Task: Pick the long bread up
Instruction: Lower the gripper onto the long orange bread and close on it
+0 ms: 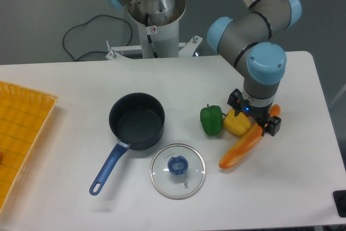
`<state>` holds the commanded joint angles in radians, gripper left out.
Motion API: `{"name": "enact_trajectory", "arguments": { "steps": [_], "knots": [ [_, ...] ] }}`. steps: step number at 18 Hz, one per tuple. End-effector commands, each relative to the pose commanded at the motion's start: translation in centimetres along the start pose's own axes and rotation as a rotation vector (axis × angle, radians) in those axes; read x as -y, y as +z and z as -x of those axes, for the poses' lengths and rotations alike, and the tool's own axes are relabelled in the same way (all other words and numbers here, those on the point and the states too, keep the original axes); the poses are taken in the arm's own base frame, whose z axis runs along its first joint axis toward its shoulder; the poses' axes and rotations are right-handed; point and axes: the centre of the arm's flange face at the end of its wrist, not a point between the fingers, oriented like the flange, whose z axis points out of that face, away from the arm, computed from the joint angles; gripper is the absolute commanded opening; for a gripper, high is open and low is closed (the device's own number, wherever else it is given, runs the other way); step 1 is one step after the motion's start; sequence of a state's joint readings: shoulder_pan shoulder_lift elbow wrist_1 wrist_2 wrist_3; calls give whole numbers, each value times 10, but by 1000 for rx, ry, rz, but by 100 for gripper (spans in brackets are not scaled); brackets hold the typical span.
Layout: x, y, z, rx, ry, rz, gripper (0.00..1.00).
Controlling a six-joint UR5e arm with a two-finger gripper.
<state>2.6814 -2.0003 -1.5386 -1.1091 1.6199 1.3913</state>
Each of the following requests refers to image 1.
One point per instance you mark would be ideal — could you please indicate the yellow plastic basket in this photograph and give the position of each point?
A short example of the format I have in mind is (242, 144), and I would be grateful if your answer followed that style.
(24, 114)

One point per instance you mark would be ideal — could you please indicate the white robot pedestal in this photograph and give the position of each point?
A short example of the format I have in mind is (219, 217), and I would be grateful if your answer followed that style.
(158, 28)

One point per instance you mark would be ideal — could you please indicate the long orange bread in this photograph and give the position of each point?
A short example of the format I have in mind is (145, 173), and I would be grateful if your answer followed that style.
(240, 149)

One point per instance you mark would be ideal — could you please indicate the black object table corner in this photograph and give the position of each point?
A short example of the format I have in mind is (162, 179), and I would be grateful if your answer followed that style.
(340, 198)

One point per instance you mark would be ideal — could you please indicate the glass lid blue knob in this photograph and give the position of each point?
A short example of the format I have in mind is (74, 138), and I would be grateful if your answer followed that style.
(177, 171)

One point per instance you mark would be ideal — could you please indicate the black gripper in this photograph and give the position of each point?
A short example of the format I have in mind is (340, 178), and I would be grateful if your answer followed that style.
(269, 124)

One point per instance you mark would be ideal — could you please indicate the green bell pepper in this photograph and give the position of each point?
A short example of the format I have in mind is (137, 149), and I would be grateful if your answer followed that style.
(211, 118)

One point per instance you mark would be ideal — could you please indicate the yellow bell pepper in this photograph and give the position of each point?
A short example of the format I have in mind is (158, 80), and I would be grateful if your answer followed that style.
(237, 125)

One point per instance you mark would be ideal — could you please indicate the dark pot blue handle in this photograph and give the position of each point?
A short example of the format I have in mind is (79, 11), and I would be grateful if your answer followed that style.
(137, 120)

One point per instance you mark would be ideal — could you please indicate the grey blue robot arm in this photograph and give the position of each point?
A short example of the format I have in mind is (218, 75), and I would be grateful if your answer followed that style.
(244, 44)

